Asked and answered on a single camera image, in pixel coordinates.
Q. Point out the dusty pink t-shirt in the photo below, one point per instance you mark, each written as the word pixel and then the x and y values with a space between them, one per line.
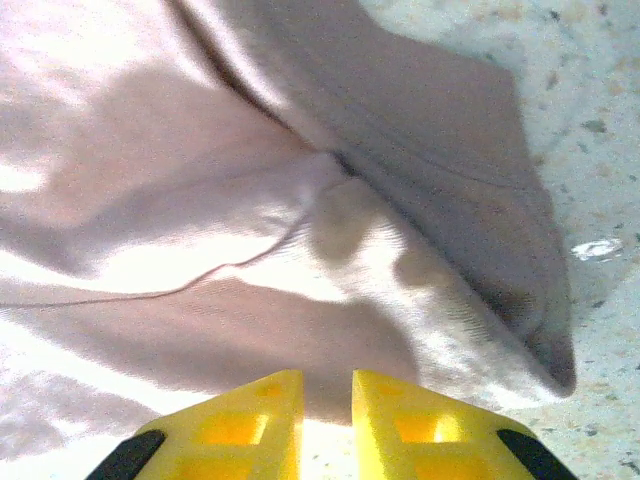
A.
pixel 200 200

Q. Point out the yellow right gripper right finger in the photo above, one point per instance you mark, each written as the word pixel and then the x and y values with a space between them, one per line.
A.
pixel 425 440

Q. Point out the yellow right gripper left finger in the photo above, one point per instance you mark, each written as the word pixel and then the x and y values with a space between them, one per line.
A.
pixel 240 440

